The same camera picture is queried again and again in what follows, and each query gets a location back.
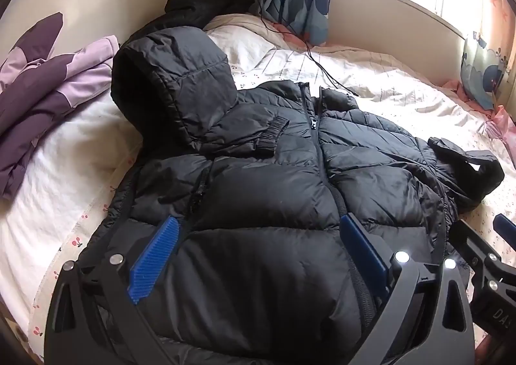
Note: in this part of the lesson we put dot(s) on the pink crumpled cloth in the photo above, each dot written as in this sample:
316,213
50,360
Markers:
498,127

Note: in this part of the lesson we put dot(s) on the bed with cherry sheet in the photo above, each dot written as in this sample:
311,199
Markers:
60,171

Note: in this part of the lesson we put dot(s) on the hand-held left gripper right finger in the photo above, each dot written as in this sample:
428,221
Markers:
363,252

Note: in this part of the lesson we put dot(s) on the black crumpled garment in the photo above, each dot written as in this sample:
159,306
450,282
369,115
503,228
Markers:
201,2

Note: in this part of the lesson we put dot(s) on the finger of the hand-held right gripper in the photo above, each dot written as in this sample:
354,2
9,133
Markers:
507,230
467,240

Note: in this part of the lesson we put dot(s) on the white pillow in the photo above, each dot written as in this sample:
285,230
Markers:
238,26

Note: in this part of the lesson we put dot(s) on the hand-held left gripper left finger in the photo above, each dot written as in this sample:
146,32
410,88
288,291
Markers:
155,258

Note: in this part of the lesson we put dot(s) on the black puffer jacket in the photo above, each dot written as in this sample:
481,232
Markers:
262,187

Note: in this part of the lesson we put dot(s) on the purple jacket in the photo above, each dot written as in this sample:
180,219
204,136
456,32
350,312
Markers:
48,99

